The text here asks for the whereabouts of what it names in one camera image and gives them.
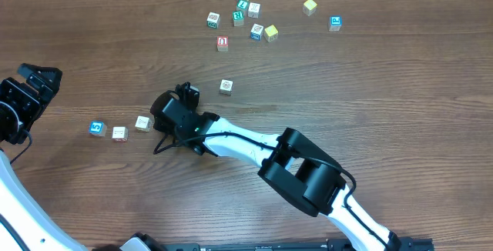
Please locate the green letter B block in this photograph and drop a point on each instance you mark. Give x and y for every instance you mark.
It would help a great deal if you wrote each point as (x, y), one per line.
(213, 20)

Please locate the blue letter P block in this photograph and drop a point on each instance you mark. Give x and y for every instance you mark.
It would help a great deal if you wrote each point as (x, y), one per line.
(335, 23)

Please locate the lone white picture block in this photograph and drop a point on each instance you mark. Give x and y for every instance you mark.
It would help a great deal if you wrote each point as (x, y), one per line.
(226, 87)

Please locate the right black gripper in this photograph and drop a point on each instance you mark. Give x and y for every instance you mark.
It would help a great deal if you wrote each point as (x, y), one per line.
(161, 126)

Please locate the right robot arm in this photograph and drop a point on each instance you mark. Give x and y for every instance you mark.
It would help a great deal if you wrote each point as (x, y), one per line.
(293, 166)

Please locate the white blue edged block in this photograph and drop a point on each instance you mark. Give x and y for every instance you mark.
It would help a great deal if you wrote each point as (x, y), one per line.
(143, 123)

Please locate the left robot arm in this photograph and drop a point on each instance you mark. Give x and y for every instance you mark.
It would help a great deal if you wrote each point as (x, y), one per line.
(24, 224)

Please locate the white patterned wooden block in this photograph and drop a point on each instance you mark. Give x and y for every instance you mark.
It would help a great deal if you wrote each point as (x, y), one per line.
(253, 10)

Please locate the teal letter R block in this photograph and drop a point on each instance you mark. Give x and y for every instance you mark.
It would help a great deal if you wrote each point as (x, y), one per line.
(238, 18)

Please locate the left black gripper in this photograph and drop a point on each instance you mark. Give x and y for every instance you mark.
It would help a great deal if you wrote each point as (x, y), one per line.
(11, 89)

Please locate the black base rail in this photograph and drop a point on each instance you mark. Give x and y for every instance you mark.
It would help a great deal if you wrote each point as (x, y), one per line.
(144, 242)

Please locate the white red edged block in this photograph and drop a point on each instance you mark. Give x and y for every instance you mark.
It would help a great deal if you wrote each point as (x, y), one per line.
(120, 134)

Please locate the blue number five block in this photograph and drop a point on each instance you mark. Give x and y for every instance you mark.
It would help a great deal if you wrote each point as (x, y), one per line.
(97, 128)

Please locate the teal letter L block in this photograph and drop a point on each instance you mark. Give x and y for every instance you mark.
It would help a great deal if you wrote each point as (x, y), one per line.
(242, 5)

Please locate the red letter U block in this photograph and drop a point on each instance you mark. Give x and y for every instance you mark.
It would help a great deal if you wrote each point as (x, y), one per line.
(222, 43)

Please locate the blue edged picture block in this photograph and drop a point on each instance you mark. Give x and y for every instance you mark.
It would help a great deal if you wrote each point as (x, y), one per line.
(256, 32)

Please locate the yellow block near cluster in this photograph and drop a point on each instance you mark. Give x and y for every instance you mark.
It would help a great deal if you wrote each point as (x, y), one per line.
(271, 33)

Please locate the far yellow wooden block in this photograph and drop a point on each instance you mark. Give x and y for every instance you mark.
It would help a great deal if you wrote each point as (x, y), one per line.
(309, 7)

